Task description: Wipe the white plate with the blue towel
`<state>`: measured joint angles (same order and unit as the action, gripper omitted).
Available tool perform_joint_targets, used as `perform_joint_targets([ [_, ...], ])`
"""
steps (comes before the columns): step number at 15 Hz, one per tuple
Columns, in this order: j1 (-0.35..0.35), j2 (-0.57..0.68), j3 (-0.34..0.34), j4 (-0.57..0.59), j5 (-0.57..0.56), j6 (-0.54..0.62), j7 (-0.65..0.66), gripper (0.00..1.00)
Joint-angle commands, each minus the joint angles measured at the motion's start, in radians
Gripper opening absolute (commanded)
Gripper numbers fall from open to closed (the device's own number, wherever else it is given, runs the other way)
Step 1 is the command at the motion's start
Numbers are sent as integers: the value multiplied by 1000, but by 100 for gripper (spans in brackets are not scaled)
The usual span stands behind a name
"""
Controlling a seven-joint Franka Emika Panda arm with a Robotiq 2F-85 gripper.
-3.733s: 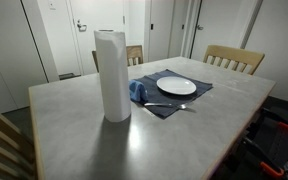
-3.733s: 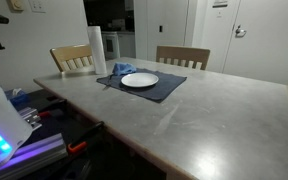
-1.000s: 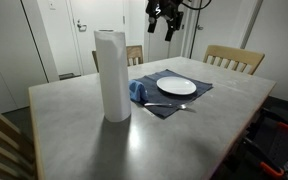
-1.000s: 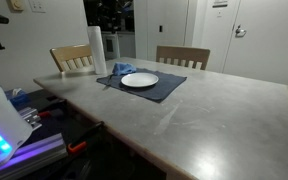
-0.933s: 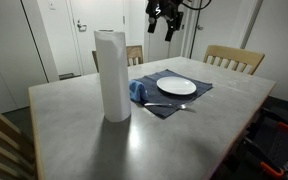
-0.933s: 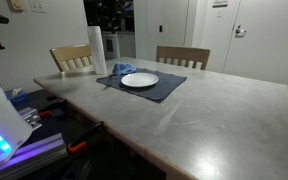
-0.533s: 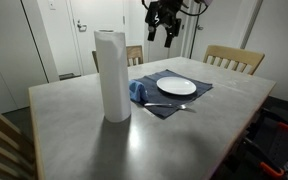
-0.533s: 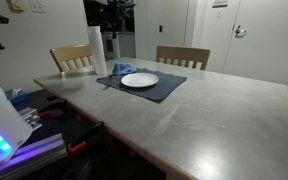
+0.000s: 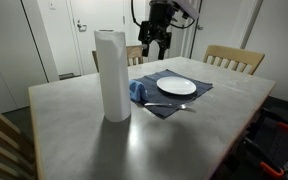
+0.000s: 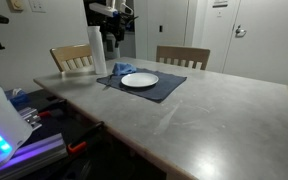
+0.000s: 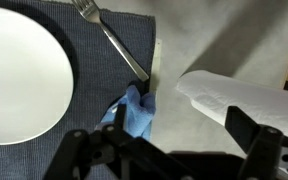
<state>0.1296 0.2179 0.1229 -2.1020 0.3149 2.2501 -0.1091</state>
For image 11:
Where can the white tape strip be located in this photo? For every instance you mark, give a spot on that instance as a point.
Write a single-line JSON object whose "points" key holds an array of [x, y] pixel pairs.
{"points": [[156, 60]]}

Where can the white paper towel roll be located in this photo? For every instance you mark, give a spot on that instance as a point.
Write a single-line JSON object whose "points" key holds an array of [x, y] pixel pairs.
{"points": [[250, 100]]}

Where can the blue towel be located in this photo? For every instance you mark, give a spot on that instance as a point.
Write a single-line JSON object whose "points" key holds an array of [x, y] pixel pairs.
{"points": [[139, 113]]}

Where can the white round plate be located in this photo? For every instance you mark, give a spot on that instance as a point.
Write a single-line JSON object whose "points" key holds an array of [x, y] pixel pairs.
{"points": [[20, 76]]}

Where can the silver metal fork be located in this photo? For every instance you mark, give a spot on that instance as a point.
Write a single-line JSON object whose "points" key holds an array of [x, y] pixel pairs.
{"points": [[117, 46]]}

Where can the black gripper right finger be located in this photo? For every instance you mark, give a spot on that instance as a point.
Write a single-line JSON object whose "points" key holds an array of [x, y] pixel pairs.
{"points": [[260, 153]]}

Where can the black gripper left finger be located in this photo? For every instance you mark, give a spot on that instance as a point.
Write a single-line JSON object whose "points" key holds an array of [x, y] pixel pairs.
{"points": [[84, 156]]}

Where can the dark blue placemat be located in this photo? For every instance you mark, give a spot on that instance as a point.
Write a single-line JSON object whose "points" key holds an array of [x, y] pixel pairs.
{"points": [[97, 66]]}

